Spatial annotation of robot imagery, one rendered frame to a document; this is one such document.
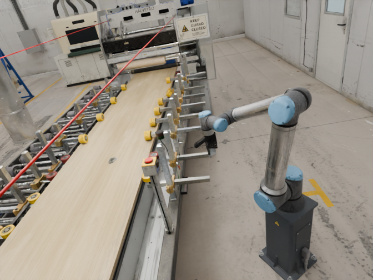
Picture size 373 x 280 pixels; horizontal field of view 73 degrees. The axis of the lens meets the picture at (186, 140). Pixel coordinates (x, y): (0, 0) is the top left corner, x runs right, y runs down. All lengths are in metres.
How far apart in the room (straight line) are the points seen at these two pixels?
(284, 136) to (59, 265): 1.25
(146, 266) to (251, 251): 1.02
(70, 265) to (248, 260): 1.38
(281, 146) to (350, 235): 1.41
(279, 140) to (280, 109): 0.17
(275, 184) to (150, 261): 0.84
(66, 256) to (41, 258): 0.13
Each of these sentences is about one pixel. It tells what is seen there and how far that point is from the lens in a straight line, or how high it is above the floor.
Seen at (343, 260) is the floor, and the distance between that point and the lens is 2.40.
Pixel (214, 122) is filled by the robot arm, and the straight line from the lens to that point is 1.63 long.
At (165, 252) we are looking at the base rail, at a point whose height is 0.70.
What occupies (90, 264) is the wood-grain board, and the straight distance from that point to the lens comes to 1.41.
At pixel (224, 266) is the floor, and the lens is 2.27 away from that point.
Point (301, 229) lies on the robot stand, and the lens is 1.92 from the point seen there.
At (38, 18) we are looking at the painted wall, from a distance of 11.71.
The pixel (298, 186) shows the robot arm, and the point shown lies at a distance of 1.69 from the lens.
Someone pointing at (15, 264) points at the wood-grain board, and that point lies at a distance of 1.66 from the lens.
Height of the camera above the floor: 1.92
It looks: 30 degrees down
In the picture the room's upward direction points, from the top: 12 degrees counter-clockwise
